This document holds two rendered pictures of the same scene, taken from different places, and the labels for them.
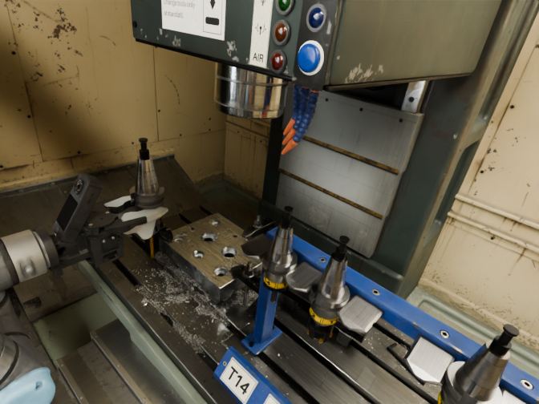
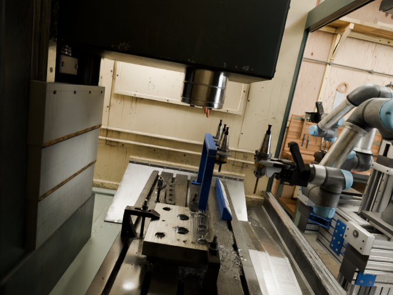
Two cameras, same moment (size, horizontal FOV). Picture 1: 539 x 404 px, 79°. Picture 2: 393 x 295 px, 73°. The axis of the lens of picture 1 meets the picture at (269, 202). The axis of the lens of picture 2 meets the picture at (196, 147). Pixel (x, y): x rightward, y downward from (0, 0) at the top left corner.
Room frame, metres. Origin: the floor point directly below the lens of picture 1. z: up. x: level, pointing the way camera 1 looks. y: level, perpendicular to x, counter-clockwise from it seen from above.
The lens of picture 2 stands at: (1.39, 0.81, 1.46)
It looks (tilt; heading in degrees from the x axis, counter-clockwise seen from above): 12 degrees down; 229
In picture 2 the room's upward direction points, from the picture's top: 10 degrees clockwise
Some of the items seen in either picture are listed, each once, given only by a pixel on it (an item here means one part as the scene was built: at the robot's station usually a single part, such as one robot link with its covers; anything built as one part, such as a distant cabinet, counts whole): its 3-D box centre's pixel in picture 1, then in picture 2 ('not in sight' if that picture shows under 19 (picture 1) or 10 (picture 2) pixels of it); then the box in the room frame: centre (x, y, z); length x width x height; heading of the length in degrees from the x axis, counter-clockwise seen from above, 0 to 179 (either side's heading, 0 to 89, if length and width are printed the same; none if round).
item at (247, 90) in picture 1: (251, 82); (203, 88); (0.76, 0.07, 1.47); 0.16 x 0.16 x 0.12
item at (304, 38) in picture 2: not in sight; (285, 116); (-0.40, -0.30, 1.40); 0.04 x 0.04 x 1.20; 51
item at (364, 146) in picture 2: not in sight; (367, 129); (-0.50, 0.22, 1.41); 0.15 x 0.12 x 0.55; 160
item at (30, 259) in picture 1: (27, 256); (314, 174); (0.39, 0.37, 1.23); 0.08 x 0.05 x 0.08; 51
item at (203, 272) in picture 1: (218, 251); (181, 229); (0.80, 0.14, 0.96); 0.29 x 0.23 x 0.05; 51
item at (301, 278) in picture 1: (302, 277); not in sight; (0.45, -0.08, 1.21); 0.07 x 0.05 x 0.01; 141
